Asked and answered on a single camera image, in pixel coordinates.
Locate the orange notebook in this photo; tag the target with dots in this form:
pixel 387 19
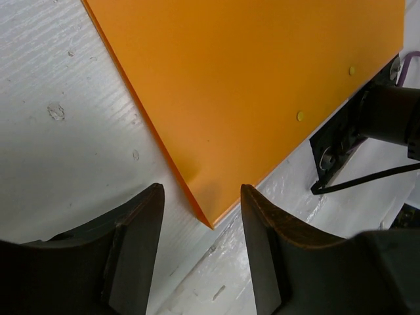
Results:
pixel 230 88

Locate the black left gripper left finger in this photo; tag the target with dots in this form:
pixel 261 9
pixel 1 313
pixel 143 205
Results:
pixel 104 266

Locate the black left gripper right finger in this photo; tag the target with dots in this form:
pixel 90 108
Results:
pixel 299 269

